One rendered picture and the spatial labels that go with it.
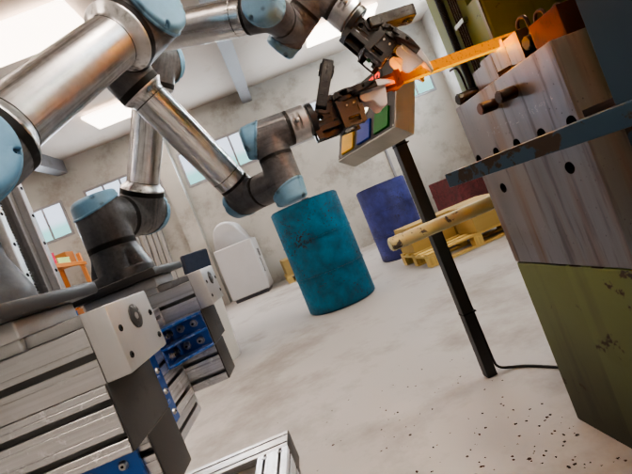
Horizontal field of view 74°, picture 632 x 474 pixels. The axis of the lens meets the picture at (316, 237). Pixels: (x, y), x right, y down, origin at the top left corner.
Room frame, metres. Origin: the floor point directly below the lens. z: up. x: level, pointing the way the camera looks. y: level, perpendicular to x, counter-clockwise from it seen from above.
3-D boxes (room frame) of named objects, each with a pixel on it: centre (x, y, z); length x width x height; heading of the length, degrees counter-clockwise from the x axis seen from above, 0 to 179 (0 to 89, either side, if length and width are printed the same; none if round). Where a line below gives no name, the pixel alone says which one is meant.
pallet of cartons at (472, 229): (4.26, -1.36, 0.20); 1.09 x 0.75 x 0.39; 101
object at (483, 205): (1.34, -0.42, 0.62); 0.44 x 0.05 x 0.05; 96
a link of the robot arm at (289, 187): (0.93, 0.03, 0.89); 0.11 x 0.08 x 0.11; 51
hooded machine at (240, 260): (7.64, 1.42, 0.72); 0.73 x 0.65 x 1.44; 92
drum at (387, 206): (5.31, -0.99, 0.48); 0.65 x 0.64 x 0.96; 92
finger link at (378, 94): (0.93, -0.25, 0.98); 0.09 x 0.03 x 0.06; 94
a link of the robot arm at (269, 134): (0.92, 0.02, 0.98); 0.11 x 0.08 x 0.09; 96
